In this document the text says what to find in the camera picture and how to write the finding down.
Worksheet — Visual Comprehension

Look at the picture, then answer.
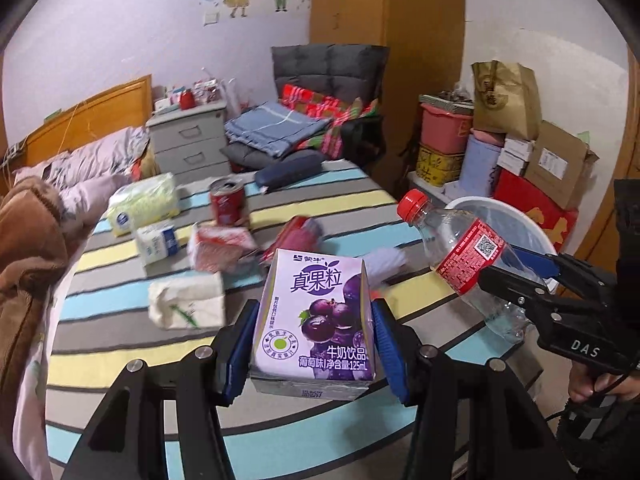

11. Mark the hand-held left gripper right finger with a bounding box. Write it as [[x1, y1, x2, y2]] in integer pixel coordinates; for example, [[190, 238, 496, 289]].
[[370, 297, 576, 480]]

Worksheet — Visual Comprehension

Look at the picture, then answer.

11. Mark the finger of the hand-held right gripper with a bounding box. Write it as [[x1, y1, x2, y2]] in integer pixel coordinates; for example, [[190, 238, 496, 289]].
[[477, 265, 568, 322], [509, 245, 618, 297]]

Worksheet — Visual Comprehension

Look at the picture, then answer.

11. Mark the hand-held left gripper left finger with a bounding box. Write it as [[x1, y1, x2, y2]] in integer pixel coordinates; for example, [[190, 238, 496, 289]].
[[74, 300, 261, 480]]

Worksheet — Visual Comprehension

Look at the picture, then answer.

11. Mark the clear plastic bottle red label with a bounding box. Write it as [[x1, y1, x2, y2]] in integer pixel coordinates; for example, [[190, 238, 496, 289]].
[[396, 189, 538, 345]]

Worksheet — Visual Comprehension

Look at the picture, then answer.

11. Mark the white round trash bin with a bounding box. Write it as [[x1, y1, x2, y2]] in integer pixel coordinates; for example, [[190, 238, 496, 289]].
[[442, 196, 560, 291]]

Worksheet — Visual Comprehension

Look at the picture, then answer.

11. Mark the purple grape milk carton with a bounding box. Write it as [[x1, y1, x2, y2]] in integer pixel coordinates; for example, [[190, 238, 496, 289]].
[[248, 248, 377, 401]]

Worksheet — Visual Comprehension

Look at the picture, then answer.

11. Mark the red white milk carton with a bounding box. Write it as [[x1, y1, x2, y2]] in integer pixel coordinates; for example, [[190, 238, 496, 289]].
[[187, 222, 258, 273]]

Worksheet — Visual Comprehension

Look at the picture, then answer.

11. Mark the red drink can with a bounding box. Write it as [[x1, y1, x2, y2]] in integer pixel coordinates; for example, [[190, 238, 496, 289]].
[[208, 178, 251, 228]]

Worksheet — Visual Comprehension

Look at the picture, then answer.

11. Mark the person's right hand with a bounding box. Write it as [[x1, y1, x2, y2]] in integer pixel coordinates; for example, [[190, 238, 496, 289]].
[[567, 360, 608, 403]]

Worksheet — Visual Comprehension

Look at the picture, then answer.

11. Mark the red gift box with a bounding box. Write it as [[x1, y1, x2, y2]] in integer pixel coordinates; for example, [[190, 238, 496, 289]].
[[492, 169, 581, 256]]

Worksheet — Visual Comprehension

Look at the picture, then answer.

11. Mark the white tissue packet green print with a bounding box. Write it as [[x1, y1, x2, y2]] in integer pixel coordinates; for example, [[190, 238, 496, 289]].
[[148, 272, 227, 331]]

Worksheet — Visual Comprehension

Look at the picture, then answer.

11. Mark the brown cardboard box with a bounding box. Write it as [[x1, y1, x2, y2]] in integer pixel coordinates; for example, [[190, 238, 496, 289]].
[[522, 120, 601, 211]]

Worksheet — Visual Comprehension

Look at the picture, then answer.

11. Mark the white flat carton box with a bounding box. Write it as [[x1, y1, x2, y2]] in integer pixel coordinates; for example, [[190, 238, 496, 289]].
[[504, 136, 538, 157], [497, 152, 533, 177]]

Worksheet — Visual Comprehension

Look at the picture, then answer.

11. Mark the striped table cloth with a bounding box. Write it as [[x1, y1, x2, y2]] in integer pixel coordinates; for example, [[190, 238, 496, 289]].
[[45, 157, 546, 480]]

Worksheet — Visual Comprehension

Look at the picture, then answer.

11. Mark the lavender cylinder box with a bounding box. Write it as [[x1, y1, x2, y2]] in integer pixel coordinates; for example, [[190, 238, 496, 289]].
[[459, 137, 503, 198]]

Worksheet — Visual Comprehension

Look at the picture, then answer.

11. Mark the pink round lid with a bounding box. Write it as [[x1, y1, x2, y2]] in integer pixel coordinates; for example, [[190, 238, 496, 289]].
[[470, 129, 508, 147]]

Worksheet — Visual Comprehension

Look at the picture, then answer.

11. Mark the wooden door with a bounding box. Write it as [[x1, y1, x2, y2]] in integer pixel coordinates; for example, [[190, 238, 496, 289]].
[[575, 55, 640, 261]]

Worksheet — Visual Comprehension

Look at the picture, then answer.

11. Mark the yellow patterned box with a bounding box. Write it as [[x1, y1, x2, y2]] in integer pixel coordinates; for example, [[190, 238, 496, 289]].
[[416, 144, 466, 186]]

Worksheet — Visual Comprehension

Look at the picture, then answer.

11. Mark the brown paper bag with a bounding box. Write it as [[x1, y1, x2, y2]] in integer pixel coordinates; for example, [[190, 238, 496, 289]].
[[471, 60, 543, 141]]

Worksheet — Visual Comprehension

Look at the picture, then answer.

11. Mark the pink storage box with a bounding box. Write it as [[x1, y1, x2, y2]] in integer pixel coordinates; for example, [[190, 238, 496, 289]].
[[420, 102, 473, 153]]

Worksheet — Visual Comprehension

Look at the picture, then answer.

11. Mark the green white tissue pack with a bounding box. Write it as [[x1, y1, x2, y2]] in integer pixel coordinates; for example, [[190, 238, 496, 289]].
[[107, 172, 181, 238]]

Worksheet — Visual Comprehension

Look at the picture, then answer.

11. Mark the grey green tray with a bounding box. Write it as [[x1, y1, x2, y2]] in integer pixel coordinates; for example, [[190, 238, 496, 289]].
[[419, 91, 475, 113]]

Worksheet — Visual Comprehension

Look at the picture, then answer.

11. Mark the dark blue case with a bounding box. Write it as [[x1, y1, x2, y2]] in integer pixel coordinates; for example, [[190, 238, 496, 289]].
[[254, 154, 326, 193]]

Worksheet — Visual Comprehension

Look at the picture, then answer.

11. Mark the black office chair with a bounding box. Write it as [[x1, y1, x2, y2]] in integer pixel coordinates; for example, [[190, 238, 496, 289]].
[[340, 45, 391, 181]]

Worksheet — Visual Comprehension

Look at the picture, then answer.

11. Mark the pale printed bedsheet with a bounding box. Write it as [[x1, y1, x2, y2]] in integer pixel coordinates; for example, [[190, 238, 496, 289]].
[[0, 280, 56, 480]]

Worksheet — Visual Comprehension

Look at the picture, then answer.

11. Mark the grey drawer cabinet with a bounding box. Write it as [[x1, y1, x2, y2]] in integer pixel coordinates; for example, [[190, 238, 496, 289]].
[[145, 97, 233, 178]]

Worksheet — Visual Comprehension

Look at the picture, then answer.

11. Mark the blue folded cloth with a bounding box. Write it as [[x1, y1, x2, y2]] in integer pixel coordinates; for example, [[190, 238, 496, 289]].
[[223, 100, 333, 157]]

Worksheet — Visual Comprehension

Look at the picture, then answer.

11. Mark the brown fleece coat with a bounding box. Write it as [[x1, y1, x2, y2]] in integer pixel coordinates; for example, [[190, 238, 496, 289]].
[[0, 175, 76, 361]]

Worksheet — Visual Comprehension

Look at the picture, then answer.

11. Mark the pale pink quilt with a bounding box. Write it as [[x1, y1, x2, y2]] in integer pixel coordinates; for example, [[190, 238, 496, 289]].
[[12, 126, 151, 226]]

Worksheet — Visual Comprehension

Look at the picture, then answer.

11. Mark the red green plaid blanket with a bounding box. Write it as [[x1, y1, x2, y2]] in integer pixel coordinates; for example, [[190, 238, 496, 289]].
[[277, 83, 379, 158]]

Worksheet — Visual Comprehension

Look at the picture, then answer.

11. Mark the wooden wardrobe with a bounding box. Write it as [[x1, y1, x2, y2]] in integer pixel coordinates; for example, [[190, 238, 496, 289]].
[[308, 0, 466, 196]]

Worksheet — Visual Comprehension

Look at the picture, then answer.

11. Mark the wooden headboard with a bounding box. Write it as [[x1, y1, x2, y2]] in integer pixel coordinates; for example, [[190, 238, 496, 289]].
[[22, 74, 153, 168]]

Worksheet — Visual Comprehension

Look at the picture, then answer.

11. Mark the grey quilted cushion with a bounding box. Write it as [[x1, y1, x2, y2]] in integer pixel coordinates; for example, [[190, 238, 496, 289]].
[[270, 44, 390, 111]]

